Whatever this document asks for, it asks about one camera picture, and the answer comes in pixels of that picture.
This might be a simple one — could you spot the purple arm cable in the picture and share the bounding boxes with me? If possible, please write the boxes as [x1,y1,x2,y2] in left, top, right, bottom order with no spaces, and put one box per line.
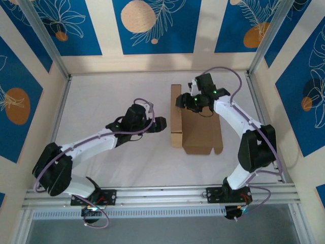
[32,98,156,229]
[199,66,284,222]

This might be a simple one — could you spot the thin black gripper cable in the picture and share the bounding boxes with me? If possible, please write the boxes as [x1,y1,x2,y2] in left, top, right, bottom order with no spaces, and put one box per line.
[125,133,144,143]
[199,105,214,118]

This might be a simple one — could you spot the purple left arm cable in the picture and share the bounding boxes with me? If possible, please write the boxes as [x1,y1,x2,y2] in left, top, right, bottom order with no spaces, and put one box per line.
[32,98,156,229]

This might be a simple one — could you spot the black controller board box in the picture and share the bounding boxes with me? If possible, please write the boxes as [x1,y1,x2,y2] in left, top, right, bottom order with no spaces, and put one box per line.
[224,205,252,222]
[80,205,105,225]

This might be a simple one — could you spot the thin black left gripper cable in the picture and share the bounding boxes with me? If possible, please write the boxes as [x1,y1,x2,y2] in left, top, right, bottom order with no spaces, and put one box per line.
[125,133,144,143]

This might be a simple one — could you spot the thin black right gripper cable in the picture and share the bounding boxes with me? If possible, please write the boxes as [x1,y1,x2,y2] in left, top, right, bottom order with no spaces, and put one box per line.
[199,105,214,118]

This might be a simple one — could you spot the aluminium frame post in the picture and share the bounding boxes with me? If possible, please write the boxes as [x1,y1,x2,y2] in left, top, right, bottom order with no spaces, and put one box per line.
[19,0,71,79]
[248,0,299,76]

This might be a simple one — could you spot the brown cardboard paper box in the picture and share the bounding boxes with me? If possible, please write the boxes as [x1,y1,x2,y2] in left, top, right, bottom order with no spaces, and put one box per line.
[170,84,224,155]

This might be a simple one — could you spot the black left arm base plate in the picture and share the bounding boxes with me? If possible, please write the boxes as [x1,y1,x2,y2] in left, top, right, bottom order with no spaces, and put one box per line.
[70,189,117,206]

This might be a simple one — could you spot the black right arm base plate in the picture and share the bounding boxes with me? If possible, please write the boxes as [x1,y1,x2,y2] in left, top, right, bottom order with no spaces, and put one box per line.
[206,187,252,204]

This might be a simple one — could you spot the grey slotted cable duct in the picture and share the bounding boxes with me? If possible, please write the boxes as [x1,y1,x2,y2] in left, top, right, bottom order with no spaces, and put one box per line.
[31,205,226,221]

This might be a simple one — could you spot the long aluminium frame rail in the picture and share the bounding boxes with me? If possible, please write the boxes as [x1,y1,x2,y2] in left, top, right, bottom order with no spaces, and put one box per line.
[21,183,302,211]

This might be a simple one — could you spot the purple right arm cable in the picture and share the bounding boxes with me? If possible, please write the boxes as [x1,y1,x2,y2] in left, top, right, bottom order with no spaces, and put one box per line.
[199,66,284,222]

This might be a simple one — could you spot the aluminium table side rail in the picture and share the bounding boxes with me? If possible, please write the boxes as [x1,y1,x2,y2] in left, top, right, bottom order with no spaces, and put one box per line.
[245,72,287,184]
[52,76,73,143]

